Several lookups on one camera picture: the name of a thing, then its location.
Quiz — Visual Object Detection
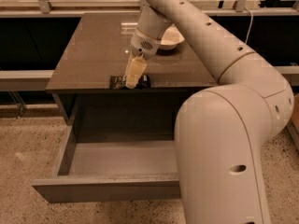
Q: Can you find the white cable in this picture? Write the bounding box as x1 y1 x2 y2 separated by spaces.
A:
244 7 254 45

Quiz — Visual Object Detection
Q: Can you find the white paper bowl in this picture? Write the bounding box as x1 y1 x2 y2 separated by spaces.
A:
159 27 184 50

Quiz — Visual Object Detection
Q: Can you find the black rxbar chocolate wrapper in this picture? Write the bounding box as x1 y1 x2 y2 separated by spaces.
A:
109 75 150 90

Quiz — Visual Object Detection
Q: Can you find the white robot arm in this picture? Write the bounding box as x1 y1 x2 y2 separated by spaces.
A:
125 0 294 224

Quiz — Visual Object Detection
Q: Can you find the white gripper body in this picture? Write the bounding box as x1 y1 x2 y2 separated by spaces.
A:
130 29 161 60

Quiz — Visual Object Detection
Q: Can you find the open grey top drawer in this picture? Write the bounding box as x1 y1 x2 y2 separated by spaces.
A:
32 92 181 203

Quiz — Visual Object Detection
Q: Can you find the metal railing frame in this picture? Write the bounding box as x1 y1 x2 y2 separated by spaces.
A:
0 0 299 17

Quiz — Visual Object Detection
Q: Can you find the grey cabinet with counter top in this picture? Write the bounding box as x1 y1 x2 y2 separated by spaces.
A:
47 14 216 143

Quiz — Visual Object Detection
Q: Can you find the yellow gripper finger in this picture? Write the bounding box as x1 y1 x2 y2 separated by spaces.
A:
126 56 147 89
124 52 135 77

